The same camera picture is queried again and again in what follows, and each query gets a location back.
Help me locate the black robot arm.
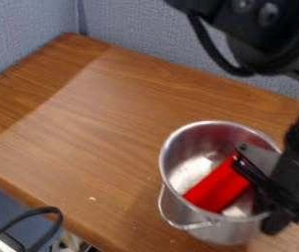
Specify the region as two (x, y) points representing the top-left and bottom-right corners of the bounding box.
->
(165, 0), (299, 235)

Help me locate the white object under table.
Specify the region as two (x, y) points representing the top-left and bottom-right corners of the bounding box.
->
(48, 231), (100, 252)

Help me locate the stainless steel pot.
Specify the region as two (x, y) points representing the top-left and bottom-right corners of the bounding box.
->
(159, 121), (280, 245)

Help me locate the red block object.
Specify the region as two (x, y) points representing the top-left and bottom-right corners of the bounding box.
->
(183, 152), (252, 213)

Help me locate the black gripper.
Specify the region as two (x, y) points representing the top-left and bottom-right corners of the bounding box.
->
(233, 143), (299, 235)

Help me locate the black cable under table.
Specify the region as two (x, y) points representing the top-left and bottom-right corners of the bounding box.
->
(0, 206), (66, 252)

